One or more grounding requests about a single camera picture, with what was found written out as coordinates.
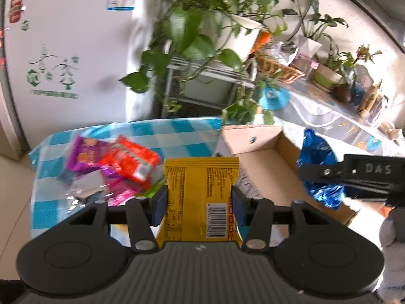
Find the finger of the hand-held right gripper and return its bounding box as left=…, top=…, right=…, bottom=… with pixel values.
left=297, top=160, right=347, bottom=187

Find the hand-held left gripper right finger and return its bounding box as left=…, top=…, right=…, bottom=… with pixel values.
left=231, top=186, right=333, bottom=254

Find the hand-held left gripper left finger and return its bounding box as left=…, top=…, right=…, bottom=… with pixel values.
left=66, top=185, right=169, bottom=254

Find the shiny blue snack packet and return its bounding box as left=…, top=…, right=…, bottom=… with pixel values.
left=296, top=128, right=348, bottom=210

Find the yellow snack packet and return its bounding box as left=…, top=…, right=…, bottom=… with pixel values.
left=162, top=157, right=244, bottom=249

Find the cardboard box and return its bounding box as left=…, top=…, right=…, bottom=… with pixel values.
left=213, top=125, right=364, bottom=229

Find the red snack packet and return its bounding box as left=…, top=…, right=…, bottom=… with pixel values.
left=101, top=135, right=162, bottom=191

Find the purple noodle snack packet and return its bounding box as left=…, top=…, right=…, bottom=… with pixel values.
left=65, top=136, right=111, bottom=178

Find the person's right forearm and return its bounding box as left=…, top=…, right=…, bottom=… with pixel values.
left=378, top=208, right=405, bottom=304

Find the green snack packet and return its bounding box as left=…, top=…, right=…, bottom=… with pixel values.
left=139, top=177, right=167, bottom=197

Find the magenta snack packet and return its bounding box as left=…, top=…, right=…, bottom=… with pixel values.
left=100, top=165, right=140, bottom=208

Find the blue checked tablecloth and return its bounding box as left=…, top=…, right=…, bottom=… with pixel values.
left=28, top=117, right=226, bottom=230

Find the silver snack packet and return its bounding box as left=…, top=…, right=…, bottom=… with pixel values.
left=64, top=170, right=109, bottom=210

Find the brown round pot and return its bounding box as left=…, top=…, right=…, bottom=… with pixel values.
left=331, top=83, right=352, bottom=104

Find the green potted plant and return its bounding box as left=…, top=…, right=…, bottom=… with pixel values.
left=312, top=44, right=383, bottom=93

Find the wicker basket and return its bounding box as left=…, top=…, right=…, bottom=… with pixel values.
left=255, top=54, right=306, bottom=84

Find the white container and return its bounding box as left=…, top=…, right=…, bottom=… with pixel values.
left=182, top=73, right=237, bottom=104

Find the small white potted plant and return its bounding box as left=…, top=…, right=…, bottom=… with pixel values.
left=294, top=0, right=349, bottom=58

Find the metal plant rack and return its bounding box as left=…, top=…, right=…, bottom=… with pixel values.
left=161, top=54, right=257, bottom=118

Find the orange toy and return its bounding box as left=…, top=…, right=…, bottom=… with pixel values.
left=252, top=31, right=273, bottom=53

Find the large white plant pot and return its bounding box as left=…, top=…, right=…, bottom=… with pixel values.
left=202, top=9, right=265, bottom=61

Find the large pothos plant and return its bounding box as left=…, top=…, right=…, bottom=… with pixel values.
left=119, top=0, right=296, bottom=125

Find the white refrigerator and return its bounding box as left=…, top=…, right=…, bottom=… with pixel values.
left=0, top=0, right=137, bottom=163

